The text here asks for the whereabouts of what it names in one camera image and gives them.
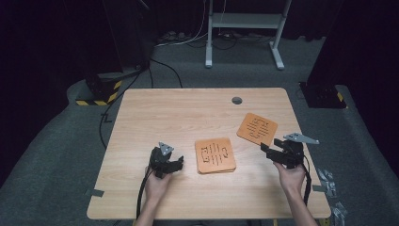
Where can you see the black perforated stand base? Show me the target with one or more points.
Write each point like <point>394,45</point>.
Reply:
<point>323,95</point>

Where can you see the grey tape piece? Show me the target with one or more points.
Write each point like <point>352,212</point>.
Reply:
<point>319,188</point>
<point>95,193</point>

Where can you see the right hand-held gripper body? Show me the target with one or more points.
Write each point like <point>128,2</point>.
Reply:
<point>293,153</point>

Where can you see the wooden coaster with curly cutouts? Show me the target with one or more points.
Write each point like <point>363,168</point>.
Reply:
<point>215,157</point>

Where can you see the wooden coaster with line cutouts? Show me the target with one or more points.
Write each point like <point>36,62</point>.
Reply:
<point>257,129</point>

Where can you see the white metal stand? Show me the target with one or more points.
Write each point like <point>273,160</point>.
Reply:
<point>246,20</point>

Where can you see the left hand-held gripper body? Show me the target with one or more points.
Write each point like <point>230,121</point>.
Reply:
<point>159,161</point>

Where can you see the person's right hand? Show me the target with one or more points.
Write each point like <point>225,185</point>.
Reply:
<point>291,180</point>

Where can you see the black yellow striped stand base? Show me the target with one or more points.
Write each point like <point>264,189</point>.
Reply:
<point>100,99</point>

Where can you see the power strip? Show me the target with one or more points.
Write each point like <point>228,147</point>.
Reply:
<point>172,36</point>

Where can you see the person's left hand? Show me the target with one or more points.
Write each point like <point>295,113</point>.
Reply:
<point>156,186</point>

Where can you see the silver metal bracket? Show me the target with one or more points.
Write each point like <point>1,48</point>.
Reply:
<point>327,183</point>
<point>338,213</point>

